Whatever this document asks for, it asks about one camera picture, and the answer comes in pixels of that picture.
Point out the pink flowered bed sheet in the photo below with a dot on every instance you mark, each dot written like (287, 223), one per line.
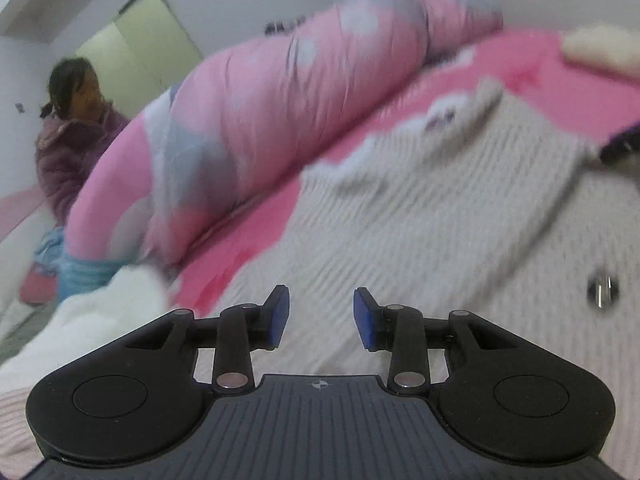
(528, 62)

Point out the yellow green wardrobe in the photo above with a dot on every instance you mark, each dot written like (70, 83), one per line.
(140, 54)

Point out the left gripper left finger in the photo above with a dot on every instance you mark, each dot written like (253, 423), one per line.
(243, 329)

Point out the woman in purple coat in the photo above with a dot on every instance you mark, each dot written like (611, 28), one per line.
(78, 125)

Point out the red pillow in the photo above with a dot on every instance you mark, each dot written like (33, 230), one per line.
(37, 288)

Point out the white fleece blanket pile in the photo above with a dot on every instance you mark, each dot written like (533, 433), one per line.
(136, 295)

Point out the pink white headboard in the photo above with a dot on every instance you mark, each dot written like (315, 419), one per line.
(24, 219)

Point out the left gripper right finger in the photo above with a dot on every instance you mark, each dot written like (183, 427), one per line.
(398, 330)

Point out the pink floral duvet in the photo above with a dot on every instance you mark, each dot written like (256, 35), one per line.
(246, 115)

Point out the teal striped cloth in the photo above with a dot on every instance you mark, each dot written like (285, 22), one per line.
(77, 276)

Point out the blue crumpled cloth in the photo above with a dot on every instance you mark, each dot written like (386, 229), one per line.
(48, 252)

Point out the cream knit cardigan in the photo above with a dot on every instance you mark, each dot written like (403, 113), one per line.
(496, 212)

